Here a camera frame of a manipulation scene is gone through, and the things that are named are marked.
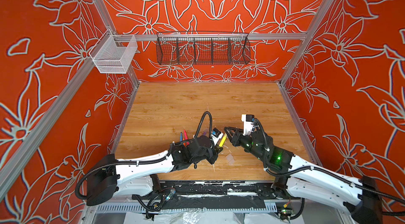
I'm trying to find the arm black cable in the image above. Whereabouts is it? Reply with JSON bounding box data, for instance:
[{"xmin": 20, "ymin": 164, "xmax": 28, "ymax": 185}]
[
  {"xmin": 193, "ymin": 111, "xmax": 213, "ymax": 139},
  {"xmin": 252, "ymin": 117, "xmax": 405, "ymax": 217}
]

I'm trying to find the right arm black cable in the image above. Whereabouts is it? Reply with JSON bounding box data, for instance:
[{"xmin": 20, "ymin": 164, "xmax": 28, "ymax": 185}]
[{"xmin": 252, "ymin": 117, "xmax": 405, "ymax": 217}]

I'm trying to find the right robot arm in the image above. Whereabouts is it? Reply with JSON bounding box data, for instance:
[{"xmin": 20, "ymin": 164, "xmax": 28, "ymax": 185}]
[{"xmin": 225, "ymin": 126, "xmax": 405, "ymax": 224}]

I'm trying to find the white wire basket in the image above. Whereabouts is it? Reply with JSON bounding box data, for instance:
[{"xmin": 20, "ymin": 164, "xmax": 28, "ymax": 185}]
[{"xmin": 89, "ymin": 29, "xmax": 138, "ymax": 74}]

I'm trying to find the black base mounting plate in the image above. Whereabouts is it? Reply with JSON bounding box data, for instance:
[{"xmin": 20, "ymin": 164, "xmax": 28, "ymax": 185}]
[{"xmin": 140, "ymin": 180, "xmax": 301, "ymax": 211}]

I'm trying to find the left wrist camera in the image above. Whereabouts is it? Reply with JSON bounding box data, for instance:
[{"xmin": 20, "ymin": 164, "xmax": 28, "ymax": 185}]
[{"xmin": 211, "ymin": 128, "xmax": 224, "ymax": 145}]

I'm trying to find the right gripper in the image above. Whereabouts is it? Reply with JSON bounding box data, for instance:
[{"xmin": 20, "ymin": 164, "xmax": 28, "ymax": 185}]
[{"xmin": 223, "ymin": 126, "xmax": 267, "ymax": 163}]

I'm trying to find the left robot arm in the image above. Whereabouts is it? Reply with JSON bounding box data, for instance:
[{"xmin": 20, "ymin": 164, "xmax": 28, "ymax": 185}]
[{"xmin": 74, "ymin": 132, "xmax": 224, "ymax": 206}]

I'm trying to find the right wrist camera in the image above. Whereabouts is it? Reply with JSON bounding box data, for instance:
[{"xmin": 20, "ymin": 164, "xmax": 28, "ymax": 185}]
[{"xmin": 241, "ymin": 114, "xmax": 255, "ymax": 136}]

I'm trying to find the black wire basket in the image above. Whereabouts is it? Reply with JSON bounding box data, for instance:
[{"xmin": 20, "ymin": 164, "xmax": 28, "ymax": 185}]
[{"xmin": 156, "ymin": 31, "xmax": 251, "ymax": 66}]

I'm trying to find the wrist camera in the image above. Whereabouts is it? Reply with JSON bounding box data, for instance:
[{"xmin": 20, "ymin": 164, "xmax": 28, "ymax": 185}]
[
  {"xmin": 241, "ymin": 114, "xmax": 255, "ymax": 136},
  {"xmin": 211, "ymin": 128, "xmax": 224, "ymax": 145}
]

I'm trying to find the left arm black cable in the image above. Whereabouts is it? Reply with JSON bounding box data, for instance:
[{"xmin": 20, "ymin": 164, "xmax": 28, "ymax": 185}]
[{"xmin": 193, "ymin": 111, "xmax": 213, "ymax": 139}]

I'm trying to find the yellow marker pen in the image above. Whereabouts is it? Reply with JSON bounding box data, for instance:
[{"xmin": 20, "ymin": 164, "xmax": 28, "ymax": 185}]
[{"xmin": 218, "ymin": 134, "xmax": 227, "ymax": 148}]

